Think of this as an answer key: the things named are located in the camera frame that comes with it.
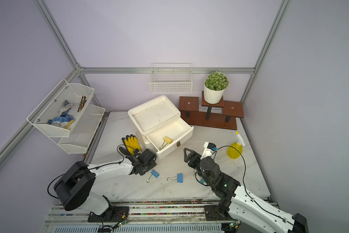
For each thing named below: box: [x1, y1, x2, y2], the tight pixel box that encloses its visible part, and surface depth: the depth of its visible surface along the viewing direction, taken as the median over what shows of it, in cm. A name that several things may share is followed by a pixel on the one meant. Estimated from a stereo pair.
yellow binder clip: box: [159, 136, 173, 150], surface depth 85 cm
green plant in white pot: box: [203, 71, 229, 105], surface depth 87 cm
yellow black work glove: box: [119, 134, 141, 156], surface depth 102 cm
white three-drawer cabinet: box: [127, 95, 194, 150], surface depth 87 cm
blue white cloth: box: [47, 99, 75, 130], surface depth 73 cm
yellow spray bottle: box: [226, 131, 246, 160], surface depth 86 cm
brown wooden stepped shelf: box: [178, 90, 245, 131], surface depth 109 cm
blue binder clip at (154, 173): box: [146, 169, 160, 184], surface depth 90 cm
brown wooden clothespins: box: [77, 95, 88, 113], surface depth 83 cm
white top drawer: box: [145, 117, 194, 160], surface depth 85 cm
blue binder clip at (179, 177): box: [166, 172, 184, 184], surface depth 88 cm
